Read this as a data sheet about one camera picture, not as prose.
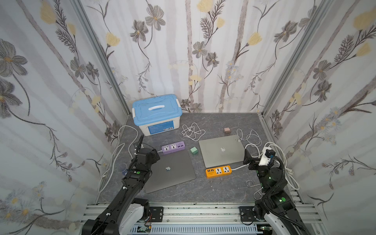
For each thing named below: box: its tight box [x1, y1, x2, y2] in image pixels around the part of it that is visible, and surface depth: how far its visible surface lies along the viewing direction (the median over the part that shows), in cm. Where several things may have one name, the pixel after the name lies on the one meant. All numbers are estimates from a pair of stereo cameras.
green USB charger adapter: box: [189, 146, 199, 155], surface depth 99 cm
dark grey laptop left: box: [143, 149, 197, 194], surface depth 92 cm
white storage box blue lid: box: [132, 94, 183, 137], surface depth 101 cm
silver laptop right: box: [198, 134, 245, 168], surface depth 101 cm
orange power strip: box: [205, 165, 233, 179], surface depth 88 cm
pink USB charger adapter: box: [223, 127, 232, 135], surface depth 110 cm
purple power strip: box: [161, 141, 186, 155], surface depth 100 cm
